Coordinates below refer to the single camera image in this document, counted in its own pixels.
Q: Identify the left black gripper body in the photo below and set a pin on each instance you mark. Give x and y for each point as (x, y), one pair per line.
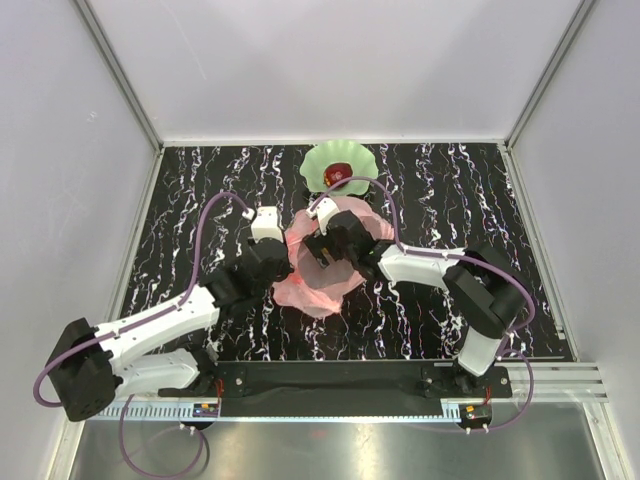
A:
(286, 268)

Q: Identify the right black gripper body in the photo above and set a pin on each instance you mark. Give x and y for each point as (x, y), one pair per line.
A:
(316, 242)

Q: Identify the pink plastic bag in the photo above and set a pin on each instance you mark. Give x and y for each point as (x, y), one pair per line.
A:
(319, 292)

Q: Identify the red apple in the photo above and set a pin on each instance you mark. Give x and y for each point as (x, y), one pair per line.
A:
(336, 172)

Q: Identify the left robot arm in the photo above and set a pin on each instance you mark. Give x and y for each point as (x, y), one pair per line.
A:
(91, 366)

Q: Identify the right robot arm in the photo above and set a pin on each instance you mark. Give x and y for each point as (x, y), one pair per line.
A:
(485, 289)

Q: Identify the green scalloped bowl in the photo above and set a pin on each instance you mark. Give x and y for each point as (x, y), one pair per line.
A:
(328, 162)

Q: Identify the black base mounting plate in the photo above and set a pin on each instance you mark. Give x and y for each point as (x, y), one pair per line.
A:
(428, 378)

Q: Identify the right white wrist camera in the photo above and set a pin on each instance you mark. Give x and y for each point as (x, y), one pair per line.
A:
(322, 210)

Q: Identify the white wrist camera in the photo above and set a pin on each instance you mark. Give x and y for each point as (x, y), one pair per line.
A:
(265, 223)
(322, 210)

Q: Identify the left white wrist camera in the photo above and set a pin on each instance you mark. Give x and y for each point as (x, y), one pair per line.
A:
(265, 223)

